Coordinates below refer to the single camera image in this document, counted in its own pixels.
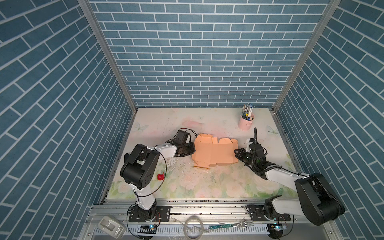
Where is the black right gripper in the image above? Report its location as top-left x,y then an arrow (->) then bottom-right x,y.
233,147 -> 256,168

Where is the peach cardboard paper box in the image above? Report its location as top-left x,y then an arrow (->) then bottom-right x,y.
192,134 -> 239,169

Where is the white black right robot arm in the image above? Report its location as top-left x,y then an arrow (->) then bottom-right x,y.
234,139 -> 345,226

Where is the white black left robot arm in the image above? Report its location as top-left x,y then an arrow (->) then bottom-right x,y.
120,128 -> 198,212

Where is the pink metal pen cup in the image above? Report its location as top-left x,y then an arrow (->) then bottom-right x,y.
238,114 -> 255,131

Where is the small red toy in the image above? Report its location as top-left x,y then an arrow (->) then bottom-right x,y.
157,173 -> 166,181

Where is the white labelled marker pen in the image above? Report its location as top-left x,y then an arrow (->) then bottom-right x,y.
247,104 -> 253,120

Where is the white plastic holder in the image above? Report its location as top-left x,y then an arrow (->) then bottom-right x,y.
98,216 -> 127,239

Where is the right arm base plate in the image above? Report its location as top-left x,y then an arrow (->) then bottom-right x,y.
246,205 -> 291,222

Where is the aluminium front rail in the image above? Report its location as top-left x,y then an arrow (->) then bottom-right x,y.
89,200 -> 309,224

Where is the green handled fork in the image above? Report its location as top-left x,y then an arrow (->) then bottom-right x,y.
209,218 -> 254,230

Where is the coiled grey cable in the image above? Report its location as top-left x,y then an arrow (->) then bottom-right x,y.
182,215 -> 205,240

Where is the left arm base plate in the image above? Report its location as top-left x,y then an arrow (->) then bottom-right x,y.
128,205 -> 171,223

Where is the aluminium left corner post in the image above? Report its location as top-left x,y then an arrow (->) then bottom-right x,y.
78,0 -> 137,114

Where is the aluminium corner post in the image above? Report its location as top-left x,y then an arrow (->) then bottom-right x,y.
272,0 -> 341,114
78,0 -> 137,114

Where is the aluminium right corner post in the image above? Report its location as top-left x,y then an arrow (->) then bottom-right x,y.
272,0 -> 341,114

